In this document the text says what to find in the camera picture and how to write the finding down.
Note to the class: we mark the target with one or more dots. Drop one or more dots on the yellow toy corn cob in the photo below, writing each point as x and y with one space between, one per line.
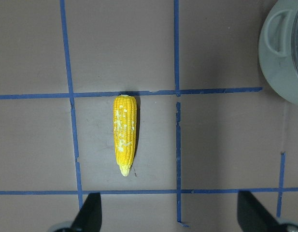
125 131

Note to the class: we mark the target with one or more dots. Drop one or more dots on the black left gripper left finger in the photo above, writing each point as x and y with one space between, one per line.
89 217

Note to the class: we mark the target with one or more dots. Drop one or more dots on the grey-green cooking pot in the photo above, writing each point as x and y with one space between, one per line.
275 52

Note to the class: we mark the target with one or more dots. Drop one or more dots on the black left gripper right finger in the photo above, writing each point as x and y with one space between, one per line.
252 216

